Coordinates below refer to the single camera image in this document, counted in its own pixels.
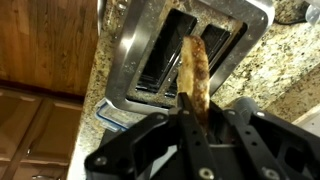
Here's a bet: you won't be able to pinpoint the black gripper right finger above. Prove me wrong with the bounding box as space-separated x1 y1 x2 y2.
221 108 320 180

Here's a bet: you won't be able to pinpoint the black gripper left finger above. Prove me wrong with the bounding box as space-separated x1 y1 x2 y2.
84 92 222 180

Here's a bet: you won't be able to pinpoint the toasted bread slice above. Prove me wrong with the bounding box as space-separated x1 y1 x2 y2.
176 34 212 125

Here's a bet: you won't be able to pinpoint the stainless steel toaster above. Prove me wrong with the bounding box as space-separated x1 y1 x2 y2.
104 0 276 116

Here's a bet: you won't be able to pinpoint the clear glass baking dish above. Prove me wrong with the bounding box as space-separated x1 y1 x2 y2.
95 97 148 133

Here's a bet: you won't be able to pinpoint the wooden lower cabinets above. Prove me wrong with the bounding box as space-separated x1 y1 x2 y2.
0 86 85 180

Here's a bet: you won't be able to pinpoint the stainless dishwasher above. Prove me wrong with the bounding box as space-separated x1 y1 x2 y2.
96 0 108 35

